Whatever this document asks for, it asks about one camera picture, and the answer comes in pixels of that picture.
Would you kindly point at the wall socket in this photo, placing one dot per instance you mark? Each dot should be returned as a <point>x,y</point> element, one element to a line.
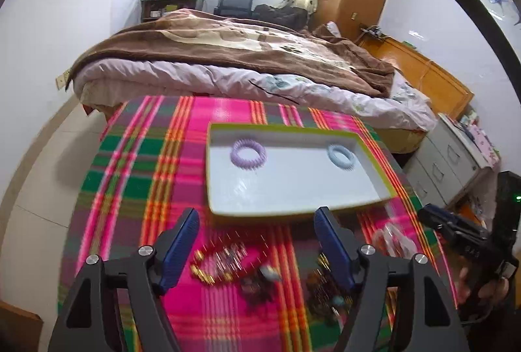
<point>61,80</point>

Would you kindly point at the dark brown bag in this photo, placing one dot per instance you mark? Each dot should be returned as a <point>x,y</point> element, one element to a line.
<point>281,14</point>

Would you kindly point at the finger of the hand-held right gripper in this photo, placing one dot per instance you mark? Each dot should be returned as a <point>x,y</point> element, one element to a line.
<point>452,224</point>

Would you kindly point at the person's right forearm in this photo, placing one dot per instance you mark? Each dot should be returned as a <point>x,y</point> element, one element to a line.
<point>496,329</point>

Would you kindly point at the yellow-green cardboard box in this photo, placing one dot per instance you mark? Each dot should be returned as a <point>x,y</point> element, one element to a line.
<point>285,189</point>

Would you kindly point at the person's right hand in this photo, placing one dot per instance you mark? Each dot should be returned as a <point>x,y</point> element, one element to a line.
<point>486,291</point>

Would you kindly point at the wooden board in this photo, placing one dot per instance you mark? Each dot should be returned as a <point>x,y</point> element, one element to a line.
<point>20,327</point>

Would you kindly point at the brown blanket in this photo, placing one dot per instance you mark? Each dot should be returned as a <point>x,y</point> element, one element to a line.
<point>244,47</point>

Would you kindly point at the wooden headboard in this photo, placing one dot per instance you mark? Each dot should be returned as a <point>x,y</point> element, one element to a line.
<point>431,79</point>

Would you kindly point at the clear plastic jewelry bag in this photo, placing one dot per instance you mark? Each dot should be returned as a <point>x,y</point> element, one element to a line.
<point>392,240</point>

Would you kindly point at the floral boxes on cabinet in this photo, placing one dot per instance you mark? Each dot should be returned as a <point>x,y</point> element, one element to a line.
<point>484,140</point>

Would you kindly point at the grey drawer cabinet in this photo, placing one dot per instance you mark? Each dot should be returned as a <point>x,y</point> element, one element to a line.
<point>439,165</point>

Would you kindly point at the small device on headboard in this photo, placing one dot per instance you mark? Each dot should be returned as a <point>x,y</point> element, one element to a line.
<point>374,30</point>

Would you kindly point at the plaid tablecloth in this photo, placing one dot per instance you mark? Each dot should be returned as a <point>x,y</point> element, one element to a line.
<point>163,173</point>

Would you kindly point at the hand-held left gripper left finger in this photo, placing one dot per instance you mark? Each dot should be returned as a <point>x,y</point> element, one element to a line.
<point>181,250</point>

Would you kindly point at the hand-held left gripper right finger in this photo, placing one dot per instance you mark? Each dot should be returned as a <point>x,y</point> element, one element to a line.
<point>331,250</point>

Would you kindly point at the white pillow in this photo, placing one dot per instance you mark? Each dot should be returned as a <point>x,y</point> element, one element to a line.
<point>333,28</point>

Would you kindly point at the grey side desk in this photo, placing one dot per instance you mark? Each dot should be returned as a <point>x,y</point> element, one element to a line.
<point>171,0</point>

